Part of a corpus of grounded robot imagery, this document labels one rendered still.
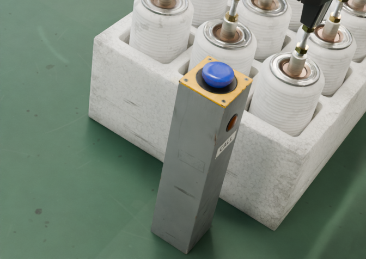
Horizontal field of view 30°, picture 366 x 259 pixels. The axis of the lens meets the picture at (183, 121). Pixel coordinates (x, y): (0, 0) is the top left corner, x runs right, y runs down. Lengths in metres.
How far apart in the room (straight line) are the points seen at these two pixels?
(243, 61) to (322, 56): 0.13
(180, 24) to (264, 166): 0.25
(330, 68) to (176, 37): 0.25
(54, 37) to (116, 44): 0.32
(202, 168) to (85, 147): 0.32
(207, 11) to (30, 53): 0.38
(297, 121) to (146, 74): 0.25
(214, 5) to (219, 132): 0.35
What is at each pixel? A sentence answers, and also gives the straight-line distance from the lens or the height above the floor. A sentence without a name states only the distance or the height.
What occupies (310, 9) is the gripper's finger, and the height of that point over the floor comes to 0.36.
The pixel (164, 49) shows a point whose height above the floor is 0.19.
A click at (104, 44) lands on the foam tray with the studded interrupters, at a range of 1.11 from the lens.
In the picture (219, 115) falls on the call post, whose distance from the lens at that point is 0.84.
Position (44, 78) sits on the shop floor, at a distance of 1.31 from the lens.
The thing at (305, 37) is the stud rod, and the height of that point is 0.31.
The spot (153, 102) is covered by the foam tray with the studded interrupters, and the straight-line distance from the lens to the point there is 1.10.
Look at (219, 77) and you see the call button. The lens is 0.84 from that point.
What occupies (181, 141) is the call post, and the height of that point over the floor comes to 0.22.
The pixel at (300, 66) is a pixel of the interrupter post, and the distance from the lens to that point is 1.00.
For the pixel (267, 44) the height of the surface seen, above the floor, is 0.20.
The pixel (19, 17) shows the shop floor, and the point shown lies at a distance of 1.46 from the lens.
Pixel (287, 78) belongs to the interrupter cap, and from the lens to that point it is 0.99.
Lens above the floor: 0.86
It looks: 44 degrees down
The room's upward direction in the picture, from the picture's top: 12 degrees clockwise
